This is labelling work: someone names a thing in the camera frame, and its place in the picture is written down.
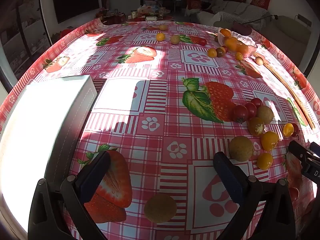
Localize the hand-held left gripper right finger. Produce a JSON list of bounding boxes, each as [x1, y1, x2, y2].
[[213, 151, 297, 240]]

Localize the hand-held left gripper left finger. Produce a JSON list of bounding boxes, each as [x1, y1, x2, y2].
[[27, 151, 112, 240]]

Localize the white rectangular box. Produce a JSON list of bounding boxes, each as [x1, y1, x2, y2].
[[0, 74, 98, 234]]

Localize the long wooden stick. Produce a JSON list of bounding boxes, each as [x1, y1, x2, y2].
[[253, 52, 316, 129]]

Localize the strawberry print checked tablecloth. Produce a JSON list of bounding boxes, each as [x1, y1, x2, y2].
[[0, 20, 320, 240]]

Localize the clear glass bowl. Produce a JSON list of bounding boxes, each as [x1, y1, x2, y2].
[[217, 27, 258, 58]]

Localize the beige armchair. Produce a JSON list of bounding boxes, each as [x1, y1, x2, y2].
[[260, 15, 312, 45]]

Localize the dark purple object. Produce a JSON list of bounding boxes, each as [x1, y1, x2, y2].
[[231, 22, 252, 35]]

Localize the white sofa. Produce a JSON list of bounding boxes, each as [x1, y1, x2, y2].
[[196, 0, 269, 29]]

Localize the dark display cabinet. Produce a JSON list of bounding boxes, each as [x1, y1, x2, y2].
[[0, 0, 50, 80]]

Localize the cluttered dining table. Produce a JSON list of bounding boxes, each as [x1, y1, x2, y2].
[[100, 1, 174, 24]]

